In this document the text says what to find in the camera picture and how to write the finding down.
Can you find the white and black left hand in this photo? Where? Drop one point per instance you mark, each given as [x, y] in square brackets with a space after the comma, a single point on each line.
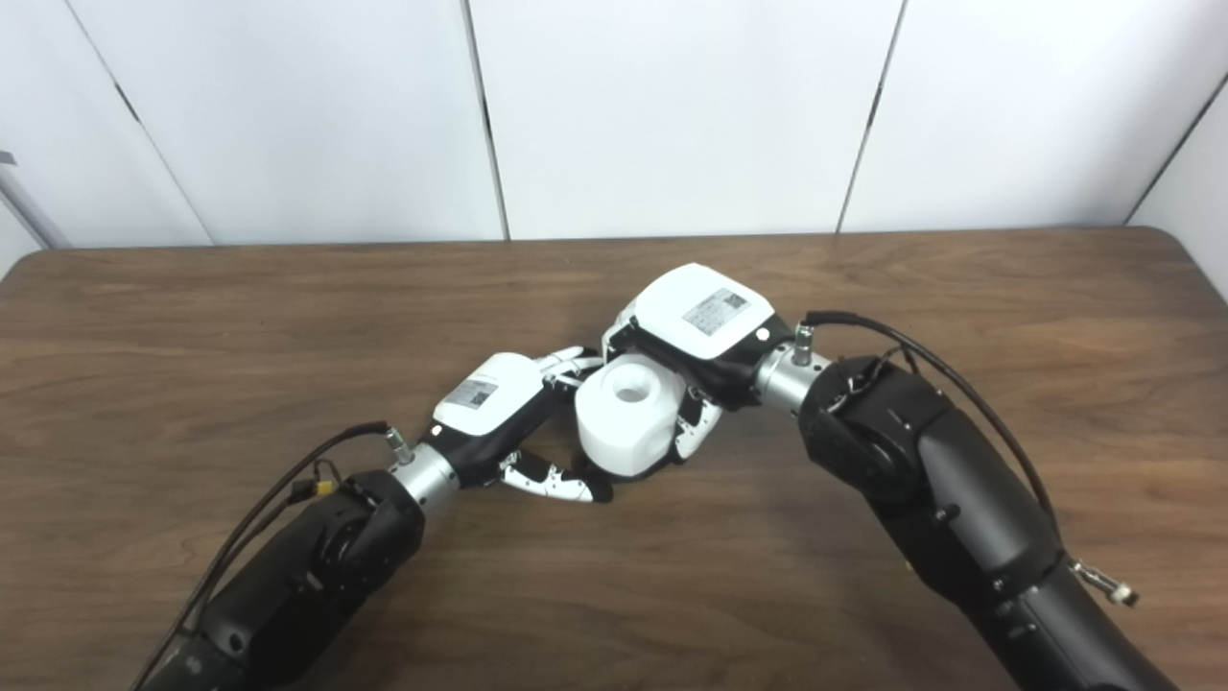
[484, 398]

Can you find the white and black right hand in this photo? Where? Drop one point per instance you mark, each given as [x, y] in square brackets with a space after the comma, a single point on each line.
[705, 312]

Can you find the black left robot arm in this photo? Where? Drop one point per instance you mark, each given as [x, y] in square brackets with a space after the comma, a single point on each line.
[307, 576]

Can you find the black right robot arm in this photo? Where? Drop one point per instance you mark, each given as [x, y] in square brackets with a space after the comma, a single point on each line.
[959, 499]

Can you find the round white piece with holes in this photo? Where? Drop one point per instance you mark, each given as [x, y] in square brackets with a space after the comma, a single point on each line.
[624, 422]

